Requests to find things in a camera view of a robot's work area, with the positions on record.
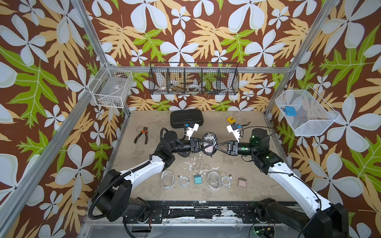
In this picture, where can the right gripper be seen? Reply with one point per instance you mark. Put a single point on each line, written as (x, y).
(233, 148)

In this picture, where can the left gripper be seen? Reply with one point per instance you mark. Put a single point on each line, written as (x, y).
(193, 146)

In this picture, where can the pink charger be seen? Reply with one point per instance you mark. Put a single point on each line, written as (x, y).
(209, 149)
(242, 182)

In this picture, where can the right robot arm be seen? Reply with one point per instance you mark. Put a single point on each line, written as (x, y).
(320, 218)

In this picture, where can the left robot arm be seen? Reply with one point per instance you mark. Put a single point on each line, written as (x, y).
(112, 199)

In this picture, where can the yellow tape measure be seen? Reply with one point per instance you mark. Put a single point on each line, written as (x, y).
(232, 120)

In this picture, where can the black hard case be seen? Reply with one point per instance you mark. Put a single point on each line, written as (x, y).
(179, 118)

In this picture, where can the teal charger lower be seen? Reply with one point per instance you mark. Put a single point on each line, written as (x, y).
(197, 179)

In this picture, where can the orange black pliers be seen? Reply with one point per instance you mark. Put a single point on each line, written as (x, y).
(143, 132)

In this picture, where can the blue object in basket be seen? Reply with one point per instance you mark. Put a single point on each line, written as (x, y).
(290, 111)

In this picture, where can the white mesh basket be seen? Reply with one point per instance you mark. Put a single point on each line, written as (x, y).
(314, 114)

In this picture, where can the black wire basket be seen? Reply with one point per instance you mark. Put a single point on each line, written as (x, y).
(212, 78)

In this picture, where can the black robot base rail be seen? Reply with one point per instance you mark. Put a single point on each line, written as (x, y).
(155, 212)

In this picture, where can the white wire basket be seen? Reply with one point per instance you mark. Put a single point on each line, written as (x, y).
(110, 87)

